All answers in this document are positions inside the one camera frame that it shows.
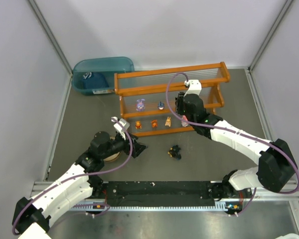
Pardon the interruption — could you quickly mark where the pink rabbit toy figure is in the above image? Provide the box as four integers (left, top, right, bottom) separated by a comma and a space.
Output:
181, 115, 189, 127

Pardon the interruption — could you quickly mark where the blue small toy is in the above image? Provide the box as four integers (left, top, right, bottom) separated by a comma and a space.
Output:
157, 101, 164, 110

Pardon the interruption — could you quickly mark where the black spiky toy figure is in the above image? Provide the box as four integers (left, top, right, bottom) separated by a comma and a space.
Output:
168, 145, 181, 160

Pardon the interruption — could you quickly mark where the purple rabbit toy figure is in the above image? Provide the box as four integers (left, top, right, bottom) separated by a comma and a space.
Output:
136, 99, 145, 112

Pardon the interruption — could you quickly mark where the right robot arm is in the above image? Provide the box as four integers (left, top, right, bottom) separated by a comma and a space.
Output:
175, 92, 298, 193

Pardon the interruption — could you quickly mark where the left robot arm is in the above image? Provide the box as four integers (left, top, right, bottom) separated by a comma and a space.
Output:
12, 131, 147, 236

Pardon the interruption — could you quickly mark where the orange wooden shelf rack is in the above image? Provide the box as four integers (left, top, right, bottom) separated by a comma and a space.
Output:
114, 62, 231, 137

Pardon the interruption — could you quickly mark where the yellow bear toy figure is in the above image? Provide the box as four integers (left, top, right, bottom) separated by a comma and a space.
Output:
135, 120, 142, 130

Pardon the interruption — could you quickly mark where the beige round bowl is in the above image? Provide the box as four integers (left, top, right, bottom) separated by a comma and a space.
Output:
104, 136, 121, 162

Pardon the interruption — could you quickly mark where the tan rabbit toy figure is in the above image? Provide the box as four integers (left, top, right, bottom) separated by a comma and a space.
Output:
165, 117, 171, 127

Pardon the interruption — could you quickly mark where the orange tiger toy figure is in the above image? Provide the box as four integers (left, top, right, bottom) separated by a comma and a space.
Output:
151, 119, 157, 128

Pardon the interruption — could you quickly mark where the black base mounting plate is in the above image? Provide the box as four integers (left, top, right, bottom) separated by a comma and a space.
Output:
90, 181, 252, 206

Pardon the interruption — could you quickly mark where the blue cap in bin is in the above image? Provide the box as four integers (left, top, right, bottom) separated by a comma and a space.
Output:
81, 72, 109, 89

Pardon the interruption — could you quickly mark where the teal plastic bin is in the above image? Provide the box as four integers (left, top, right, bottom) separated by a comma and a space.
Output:
72, 57, 135, 96

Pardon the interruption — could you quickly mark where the white object bottom left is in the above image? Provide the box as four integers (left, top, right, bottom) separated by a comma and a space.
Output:
18, 223, 51, 239

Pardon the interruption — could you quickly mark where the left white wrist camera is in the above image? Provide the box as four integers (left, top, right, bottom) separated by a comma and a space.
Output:
111, 117, 130, 140

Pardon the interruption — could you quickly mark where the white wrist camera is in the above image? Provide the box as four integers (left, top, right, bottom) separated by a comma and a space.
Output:
184, 80, 202, 96
111, 117, 130, 140

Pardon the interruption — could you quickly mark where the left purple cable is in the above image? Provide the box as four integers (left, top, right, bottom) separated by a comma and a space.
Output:
11, 117, 134, 235

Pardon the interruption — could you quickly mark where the purple cable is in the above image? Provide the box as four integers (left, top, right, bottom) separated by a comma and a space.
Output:
165, 72, 299, 217
11, 117, 134, 235

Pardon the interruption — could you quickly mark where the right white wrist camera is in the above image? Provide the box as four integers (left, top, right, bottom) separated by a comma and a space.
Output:
184, 80, 202, 96

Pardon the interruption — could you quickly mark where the grey slotted cable duct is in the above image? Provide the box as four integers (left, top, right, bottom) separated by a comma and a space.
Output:
70, 201, 240, 212

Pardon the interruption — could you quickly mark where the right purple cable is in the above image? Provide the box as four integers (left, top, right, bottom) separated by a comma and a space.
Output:
165, 72, 299, 217

